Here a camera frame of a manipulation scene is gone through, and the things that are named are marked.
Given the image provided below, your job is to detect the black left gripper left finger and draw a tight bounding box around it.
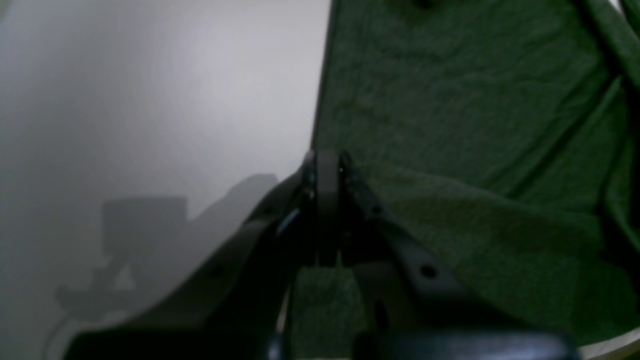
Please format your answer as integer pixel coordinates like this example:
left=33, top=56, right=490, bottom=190
left=64, top=150, right=342, bottom=360

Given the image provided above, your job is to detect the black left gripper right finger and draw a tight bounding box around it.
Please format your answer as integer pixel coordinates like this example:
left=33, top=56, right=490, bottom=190
left=339, top=152, right=581, bottom=360

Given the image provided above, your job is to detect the dark green t-shirt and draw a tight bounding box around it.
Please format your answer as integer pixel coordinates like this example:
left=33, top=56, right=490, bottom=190
left=316, top=0, right=640, bottom=346

